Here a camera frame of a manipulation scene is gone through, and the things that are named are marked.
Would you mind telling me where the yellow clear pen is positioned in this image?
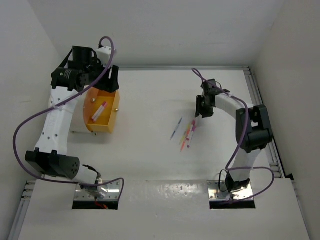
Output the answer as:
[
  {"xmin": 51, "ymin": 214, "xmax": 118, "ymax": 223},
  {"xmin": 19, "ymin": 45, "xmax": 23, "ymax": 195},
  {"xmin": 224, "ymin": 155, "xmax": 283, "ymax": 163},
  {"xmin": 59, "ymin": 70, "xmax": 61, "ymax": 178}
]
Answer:
[{"xmin": 179, "ymin": 123, "xmax": 191, "ymax": 145}]

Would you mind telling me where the orange clear pen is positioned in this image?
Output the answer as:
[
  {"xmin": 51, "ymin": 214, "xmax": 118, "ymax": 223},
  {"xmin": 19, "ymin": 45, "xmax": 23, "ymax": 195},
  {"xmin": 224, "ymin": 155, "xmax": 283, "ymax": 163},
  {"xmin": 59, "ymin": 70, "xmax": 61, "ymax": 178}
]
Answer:
[{"xmin": 180, "ymin": 133, "xmax": 188, "ymax": 152}]

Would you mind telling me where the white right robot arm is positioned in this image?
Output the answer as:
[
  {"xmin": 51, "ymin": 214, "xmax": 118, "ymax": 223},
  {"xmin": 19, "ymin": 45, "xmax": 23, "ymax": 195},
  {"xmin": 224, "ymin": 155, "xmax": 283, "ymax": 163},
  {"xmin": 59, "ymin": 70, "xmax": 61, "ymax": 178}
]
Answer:
[{"xmin": 195, "ymin": 79, "xmax": 274, "ymax": 193}]

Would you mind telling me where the cylindrical beige drawer container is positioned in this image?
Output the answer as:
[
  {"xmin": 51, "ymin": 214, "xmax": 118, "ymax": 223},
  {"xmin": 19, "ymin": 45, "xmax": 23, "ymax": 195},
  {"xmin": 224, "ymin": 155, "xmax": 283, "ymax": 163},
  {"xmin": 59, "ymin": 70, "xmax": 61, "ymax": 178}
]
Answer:
[{"xmin": 70, "ymin": 87, "xmax": 120, "ymax": 134}]

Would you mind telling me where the pink cap white pen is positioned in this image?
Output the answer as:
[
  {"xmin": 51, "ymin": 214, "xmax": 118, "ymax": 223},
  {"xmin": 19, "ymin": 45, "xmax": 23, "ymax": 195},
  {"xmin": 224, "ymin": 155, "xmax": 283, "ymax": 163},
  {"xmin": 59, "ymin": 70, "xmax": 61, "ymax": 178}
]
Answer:
[{"xmin": 186, "ymin": 119, "xmax": 196, "ymax": 138}]

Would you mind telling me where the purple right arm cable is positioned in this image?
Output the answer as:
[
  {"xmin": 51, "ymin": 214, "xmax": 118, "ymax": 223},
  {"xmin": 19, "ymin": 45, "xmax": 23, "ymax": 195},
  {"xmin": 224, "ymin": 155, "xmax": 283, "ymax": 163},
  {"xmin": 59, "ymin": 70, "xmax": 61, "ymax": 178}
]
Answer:
[{"xmin": 191, "ymin": 67, "xmax": 275, "ymax": 202}]

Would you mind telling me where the light pink cap pen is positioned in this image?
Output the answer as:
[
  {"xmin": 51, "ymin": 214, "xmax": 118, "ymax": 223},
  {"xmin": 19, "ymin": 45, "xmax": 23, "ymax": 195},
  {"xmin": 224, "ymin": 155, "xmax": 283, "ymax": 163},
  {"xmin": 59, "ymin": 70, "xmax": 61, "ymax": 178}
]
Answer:
[{"xmin": 91, "ymin": 110, "xmax": 101, "ymax": 122}]

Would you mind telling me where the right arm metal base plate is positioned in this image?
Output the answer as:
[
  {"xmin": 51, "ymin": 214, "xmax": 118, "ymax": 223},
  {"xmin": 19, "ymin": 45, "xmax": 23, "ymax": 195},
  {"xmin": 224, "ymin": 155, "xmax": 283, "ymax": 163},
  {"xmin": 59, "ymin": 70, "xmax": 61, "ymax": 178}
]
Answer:
[{"xmin": 207, "ymin": 180, "xmax": 254, "ymax": 202}]

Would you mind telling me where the mauve cap white pen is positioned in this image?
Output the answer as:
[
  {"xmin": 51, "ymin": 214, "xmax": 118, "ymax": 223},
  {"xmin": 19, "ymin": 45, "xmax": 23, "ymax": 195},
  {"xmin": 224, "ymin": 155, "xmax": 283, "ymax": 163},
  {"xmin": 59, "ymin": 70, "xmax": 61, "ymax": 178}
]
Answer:
[{"xmin": 95, "ymin": 101, "xmax": 108, "ymax": 122}]

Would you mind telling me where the purple cap white pen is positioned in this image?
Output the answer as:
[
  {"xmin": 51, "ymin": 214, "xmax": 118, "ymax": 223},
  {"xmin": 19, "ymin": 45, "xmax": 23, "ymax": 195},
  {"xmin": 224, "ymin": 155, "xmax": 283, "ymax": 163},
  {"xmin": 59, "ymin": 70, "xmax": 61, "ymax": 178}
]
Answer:
[{"xmin": 187, "ymin": 125, "xmax": 196, "ymax": 148}]

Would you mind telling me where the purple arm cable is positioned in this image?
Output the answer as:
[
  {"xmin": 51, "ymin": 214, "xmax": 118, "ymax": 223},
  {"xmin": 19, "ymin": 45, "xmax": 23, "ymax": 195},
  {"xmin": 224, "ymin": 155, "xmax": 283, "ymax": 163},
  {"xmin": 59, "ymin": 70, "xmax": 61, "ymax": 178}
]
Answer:
[
  {"xmin": 12, "ymin": 36, "xmax": 125, "ymax": 190},
  {"xmin": 191, "ymin": 67, "xmax": 275, "ymax": 202}
]

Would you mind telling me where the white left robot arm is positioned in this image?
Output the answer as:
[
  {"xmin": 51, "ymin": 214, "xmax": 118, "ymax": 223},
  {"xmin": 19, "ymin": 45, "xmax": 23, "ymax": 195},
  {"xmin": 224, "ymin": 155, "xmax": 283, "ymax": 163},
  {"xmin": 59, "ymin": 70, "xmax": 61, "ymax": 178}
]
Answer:
[{"xmin": 25, "ymin": 44, "xmax": 120, "ymax": 193}]

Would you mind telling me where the black thin base cable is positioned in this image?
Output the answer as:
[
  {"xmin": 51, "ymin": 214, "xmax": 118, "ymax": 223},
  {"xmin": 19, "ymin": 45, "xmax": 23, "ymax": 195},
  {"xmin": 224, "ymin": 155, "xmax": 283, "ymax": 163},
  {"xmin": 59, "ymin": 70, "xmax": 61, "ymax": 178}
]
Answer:
[{"xmin": 217, "ymin": 169, "xmax": 230, "ymax": 196}]

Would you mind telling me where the blue clear pen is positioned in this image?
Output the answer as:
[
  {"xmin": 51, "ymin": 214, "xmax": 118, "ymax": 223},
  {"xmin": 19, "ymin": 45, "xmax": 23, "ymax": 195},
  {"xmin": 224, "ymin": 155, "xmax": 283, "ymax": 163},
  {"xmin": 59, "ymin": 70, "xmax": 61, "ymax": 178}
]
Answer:
[{"xmin": 170, "ymin": 117, "xmax": 183, "ymax": 141}]

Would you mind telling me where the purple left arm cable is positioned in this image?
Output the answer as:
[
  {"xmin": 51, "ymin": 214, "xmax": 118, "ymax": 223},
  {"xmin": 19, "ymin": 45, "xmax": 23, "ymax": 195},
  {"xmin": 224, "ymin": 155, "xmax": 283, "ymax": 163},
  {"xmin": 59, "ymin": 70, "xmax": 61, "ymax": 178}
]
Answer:
[{"xmin": 12, "ymin": 36, "xmax": 125, "ymax": 190}]

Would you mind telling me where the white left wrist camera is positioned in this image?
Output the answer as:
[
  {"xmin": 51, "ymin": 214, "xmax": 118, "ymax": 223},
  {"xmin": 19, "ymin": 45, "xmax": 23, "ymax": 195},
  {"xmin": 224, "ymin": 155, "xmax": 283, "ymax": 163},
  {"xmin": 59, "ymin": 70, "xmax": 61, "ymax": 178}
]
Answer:
[{"xmin": 95, "ymin": 46, "xmax": 117, "ymax": 65}]

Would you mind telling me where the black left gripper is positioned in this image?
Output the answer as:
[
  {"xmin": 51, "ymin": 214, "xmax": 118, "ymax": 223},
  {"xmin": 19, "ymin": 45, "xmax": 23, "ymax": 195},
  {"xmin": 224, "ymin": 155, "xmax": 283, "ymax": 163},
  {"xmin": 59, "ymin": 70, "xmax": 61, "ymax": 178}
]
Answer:
[{"xmin": 83, "ymin": 58, "xmax": 119, "ymax": 93}]

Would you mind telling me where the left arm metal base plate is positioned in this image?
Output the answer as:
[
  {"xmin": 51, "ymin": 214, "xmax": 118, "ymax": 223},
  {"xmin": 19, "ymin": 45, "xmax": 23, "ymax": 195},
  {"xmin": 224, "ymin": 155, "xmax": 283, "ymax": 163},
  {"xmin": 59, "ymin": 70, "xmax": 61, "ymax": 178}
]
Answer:
[{"xmin": 73, "ymin": 180, "xmax": 122, "ymax": 202}]

